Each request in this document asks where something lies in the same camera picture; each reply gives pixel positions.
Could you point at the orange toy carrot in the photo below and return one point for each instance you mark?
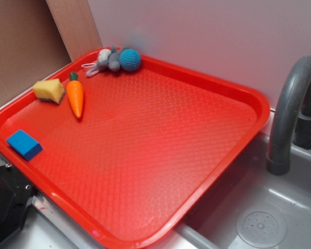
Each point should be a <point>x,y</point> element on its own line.
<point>75,93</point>

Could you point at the red plastic tray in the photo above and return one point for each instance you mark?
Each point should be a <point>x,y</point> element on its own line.
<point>147,147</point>

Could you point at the grey crochet bunny toy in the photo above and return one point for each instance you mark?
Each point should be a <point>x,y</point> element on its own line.
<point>114,59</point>

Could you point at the yellow sponge piece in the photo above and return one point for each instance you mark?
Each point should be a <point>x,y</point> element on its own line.
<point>49,90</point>

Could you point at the grey toy sink basin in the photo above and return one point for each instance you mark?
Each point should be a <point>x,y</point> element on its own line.
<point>248,207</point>

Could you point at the blue rectangular block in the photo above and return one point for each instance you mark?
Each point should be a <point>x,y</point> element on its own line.
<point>26,146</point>

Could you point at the grey plastic faucet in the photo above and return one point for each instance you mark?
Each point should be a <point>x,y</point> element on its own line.
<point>292,119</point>

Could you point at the wooden board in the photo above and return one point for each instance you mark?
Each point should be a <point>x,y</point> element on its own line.
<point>76,26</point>

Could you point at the brown cardboard panel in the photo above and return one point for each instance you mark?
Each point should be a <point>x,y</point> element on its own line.
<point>31,47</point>

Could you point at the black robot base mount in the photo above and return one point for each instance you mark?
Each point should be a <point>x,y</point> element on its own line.
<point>16,193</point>

